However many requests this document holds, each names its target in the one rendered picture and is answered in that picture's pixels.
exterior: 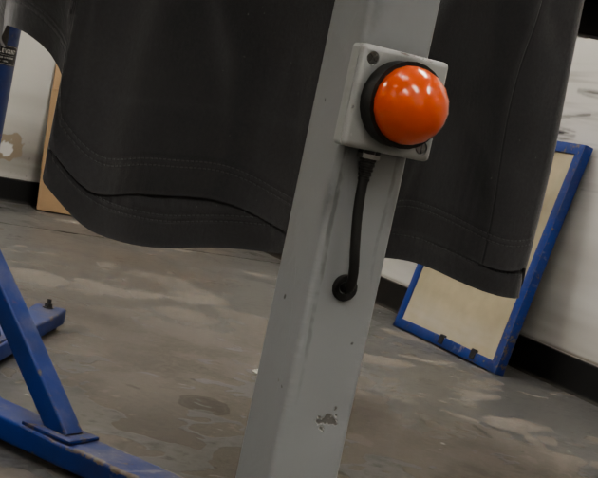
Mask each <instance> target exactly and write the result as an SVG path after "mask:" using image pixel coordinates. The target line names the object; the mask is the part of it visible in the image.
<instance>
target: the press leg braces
mask: <svg viewBox="0 0 598 478"><path fill-rule="evenodd" d="M0 325H1V328H2V330H3V332H4V334H1V332H0V343H2V342H4V341H5V340H7V341H8V343H9V347H10V349H11V351H12V354H13V355H14V357H15V360H16V362H17V364H18V366H19V369H20V371H21V373H22V376H23V378H24V380H25V383H26V384H27V386H28V390H29V392H30V395H31V397H32V399H33V402H34V404H35V406H36V409H37V411H38V413H39V415H40V417H41V418H39V419H31V420H25V421H22V424H23V425H25V426H27V427H30V428H32V429H34V430H35V431H38V432H41V433H43V434H45V435H48V436H50V437H52V438H54V439H57V440H59V441H61V442H63V443H66V444H68V445H72V444H79V443H84V442H90V441H96V440H99V436H96V435H94V434H92V433H89V432H86V431H83V430H82V428H81V426H80V424H79V422H78V419H77V417H76V415H75V413H74V411H73V409H72V407H71V404H70V402H69V400H68V398H67V395H66V393H65V389H64V387H63V385H62V383H61V380H60V379H59V377H58V375H57V372H56V370H55V368H54V366H53V363H52V361H51V359H50V357H49V354H48V352H47V349H46V347H45V345H44V343H43V341H42V338H41V336H40V334H39V332H38V330H37V327H36V325H35V323H34V321H33V319H32V317H31V315H30V313H29V311H28V308H27V305H26V303H25V301H24V299H23V297H22V295H21V292H20V290H19V288H18V286H17V284H16V283H15V280H14V278H13V276H12V274H11V272H10V270H9V266H8V264H7V262H6V260H5V258H4V256H3V254H2V252H1V249H0Z"/></svg>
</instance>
